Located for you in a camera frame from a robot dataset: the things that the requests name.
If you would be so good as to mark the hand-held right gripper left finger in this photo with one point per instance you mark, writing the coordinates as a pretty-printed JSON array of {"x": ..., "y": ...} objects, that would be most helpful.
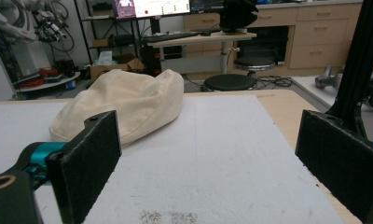
[{"x": 82, "y": 161}]

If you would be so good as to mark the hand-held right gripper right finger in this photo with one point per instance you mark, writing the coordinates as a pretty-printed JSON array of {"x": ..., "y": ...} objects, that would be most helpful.
[{"x": 340, "y": 158}]

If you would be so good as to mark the cream fabric hat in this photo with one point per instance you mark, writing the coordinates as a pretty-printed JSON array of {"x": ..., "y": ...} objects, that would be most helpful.
[{"x": 128, "y": 102}]

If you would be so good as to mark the grey metal tool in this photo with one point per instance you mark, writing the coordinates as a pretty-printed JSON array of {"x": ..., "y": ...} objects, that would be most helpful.
[{"x": 329, "y": 79}]

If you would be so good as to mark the round white low table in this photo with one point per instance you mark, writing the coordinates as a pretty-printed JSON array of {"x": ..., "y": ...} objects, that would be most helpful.
[{"x": 44, "y": 79}]

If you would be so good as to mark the cardboard box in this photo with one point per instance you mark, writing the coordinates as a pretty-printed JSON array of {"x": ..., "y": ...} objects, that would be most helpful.
[{"x": 113, "y": 67}]

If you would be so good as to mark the white foam mat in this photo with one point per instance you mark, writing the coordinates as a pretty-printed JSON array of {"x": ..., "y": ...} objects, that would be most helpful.
[{"x": 187, "y": 161}]

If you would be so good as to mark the wooden drawer cabinet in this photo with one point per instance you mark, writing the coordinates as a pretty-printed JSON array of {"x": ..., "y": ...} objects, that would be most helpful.
[{"x": 315, "y": 34}]

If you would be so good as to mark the black round stool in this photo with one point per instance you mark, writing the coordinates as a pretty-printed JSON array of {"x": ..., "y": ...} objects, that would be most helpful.
[
  {"x": 229, "y": 82},
  {"x": 254, "y": 63}
]

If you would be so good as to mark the black metal shelf rack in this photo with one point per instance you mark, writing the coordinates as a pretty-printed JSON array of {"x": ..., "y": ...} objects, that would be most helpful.
[{"x": 110, "y": 28}]

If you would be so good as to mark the black keyboard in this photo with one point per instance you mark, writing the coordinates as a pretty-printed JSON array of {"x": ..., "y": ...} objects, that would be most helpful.
[{"x": 172, "y": 36}]

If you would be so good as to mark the computer monitor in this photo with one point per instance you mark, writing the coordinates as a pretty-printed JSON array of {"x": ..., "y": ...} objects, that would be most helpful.
[{"x": 152, "y": 7}]

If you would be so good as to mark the light wooden desk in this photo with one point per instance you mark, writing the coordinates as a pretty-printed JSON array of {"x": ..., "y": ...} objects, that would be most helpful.
[{"x": 203, "y": 39}]

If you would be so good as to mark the black aluminium frame post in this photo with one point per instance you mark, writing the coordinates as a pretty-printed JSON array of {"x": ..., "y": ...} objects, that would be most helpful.
[{"x": 358, "y": 62}]

